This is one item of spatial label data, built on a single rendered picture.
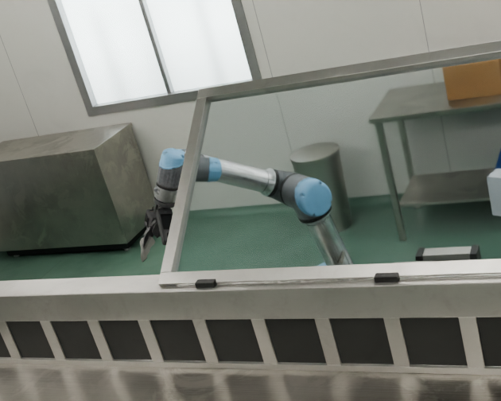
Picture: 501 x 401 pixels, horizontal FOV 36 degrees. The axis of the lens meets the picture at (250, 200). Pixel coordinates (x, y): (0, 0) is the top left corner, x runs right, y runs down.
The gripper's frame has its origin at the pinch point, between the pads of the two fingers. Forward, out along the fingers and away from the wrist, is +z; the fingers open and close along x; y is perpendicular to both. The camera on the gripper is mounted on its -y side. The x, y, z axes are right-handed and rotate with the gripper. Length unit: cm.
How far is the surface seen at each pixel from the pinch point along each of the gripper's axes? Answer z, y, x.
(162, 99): 72, 373, -135
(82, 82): 81, 426, -83
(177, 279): -27, -55, 17
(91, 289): -15, -38, 32
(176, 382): -4, -63, 16
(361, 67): -79, -45, -23
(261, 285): -35, -70, 4
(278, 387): -15, -81, 0
